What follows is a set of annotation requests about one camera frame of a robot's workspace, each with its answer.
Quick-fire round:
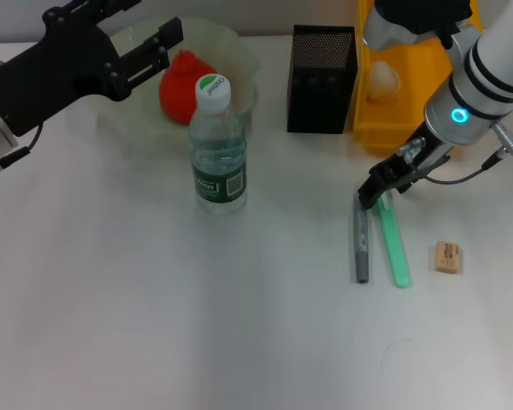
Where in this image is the green glass fruit plate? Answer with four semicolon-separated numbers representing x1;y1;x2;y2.
89;16;262;161

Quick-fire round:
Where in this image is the green plastic pen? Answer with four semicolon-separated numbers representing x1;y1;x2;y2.
375;190;411;289

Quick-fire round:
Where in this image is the black mesh pen holder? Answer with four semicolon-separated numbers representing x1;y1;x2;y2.
286;24;359;135

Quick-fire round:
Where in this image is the yellow plastic bin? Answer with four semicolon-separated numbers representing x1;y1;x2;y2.
352;0;495;155

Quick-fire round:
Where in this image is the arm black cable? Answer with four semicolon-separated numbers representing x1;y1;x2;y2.
0;123;44;170
425;121;513;185

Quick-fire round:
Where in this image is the red-orange toy orange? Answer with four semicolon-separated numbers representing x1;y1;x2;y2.
159;49;219;126

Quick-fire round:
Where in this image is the beige eraser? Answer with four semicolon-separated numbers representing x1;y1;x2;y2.
433;241;463;273

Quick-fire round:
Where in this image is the clear green-label water bottle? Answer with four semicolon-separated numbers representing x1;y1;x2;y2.
187;73;249;214

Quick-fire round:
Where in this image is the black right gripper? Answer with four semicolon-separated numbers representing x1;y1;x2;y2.
357;127;454;210

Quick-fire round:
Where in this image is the white paper ball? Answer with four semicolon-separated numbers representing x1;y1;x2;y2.
367;60;402;103

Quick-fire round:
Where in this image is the grey marker pen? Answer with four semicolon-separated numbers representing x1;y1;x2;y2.
352;191;371;284

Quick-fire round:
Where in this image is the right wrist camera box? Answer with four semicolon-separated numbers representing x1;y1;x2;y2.
363;0;474;50

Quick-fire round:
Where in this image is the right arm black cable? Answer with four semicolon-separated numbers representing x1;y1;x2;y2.
425;121;513;185

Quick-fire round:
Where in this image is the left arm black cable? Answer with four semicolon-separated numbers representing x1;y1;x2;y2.
0;123;44;170

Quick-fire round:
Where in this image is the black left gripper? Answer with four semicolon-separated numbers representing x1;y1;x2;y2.
0;0;184;138

